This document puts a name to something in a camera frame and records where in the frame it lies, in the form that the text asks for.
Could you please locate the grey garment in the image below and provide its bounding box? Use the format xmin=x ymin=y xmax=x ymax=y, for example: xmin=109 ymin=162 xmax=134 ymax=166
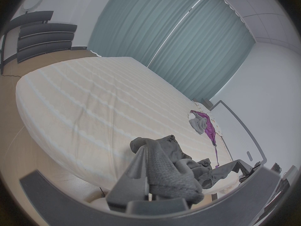
xmin=189 ymin=113 xmax=208 ymax=135

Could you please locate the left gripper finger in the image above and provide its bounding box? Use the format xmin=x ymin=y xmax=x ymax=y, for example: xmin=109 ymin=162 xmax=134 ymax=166
xmin=106 ymin=146 xmax=150 ymax=208

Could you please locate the black chest of drawers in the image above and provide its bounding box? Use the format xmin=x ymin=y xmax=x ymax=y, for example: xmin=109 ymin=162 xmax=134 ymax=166
xmin=5 ymin=10 xmax=78 ymax=64

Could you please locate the black long-sleeved top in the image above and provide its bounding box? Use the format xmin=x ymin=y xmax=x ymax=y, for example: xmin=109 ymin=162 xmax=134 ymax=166
xmin=130 ymin=134 xmax=238 ymax=203

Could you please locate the bed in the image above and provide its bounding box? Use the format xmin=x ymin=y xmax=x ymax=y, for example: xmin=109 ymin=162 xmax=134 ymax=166
xmin=15 ymin=57 xmax=267 ymax=195

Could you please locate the purple satin garment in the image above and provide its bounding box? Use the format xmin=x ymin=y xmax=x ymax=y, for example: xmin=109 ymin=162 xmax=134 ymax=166
xmin=190 ymin=110 xmax=220 ymax=169

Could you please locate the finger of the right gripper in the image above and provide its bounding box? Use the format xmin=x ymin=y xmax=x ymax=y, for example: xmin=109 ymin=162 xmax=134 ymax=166
xmin=237 ymin=159 xmax=256 ymax=174

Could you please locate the blue-green curtain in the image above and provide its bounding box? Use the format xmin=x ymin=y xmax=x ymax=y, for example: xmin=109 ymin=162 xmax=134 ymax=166
xmin=87 ymin=0 xmax=207 ymax=68
xmin=148 ymin=0 xmax=257 ymax=103

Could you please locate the white printed pillow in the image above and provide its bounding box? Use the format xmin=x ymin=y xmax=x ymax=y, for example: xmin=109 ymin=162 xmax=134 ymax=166
xmin=193 ymin=102 xmax=224 ymax=136

